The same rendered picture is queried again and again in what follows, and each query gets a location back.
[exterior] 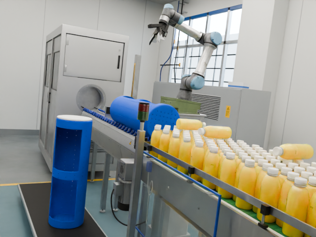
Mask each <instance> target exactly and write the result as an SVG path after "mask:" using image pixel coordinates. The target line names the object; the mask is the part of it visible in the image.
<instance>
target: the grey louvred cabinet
mask: <svg viewBox="0 0 316 237"><path fill-rule="evenodd" d="M180 85H181V84H180V83H172V82H160V81H155V82H154V86H153V94H152V103H154V104H158V103H160V101H161V96H165V97H171V98H176V96H177V94H178V93H179V90H180ZM270 98H271V92H269V91H261V90H253V89H246V88H236V87H220V86H208V85H204V86H203V87H202V88H201V89H199V90H194V89H193V90H192V99H193V100H192V101H193V102H199V103H201V106H200V110H198V112H199V113H200V114H204V115H206V117H205V119H202V120H201V122H205V124H206V126H228V127H230V128H231V131H232V135H231V137H230V138H231V139H232V140H233V141H234V142H236V143H237V140H242V141H244V142H245V143H246V144H247V145H249V147H251V148H252V145H253V144H255V145H259V146H260V147H261V148H263V146H264V140H265V133H266V126H267V120H268V113H269V104H270Z"/></svg>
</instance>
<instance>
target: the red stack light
mask: <svg viewBox="0 0 316 237"><path fill-rule="evenodd" d="M149 109H150V105H145V104H139V105H138V111H144V112H149Z"/></svg>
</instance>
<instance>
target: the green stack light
mask: <svg viewBox="0 0 316 237"><path fill-rule="evenodd" d="M148 118H149V112H144V111H138V114H137V120H143V121H148Z"/></svg>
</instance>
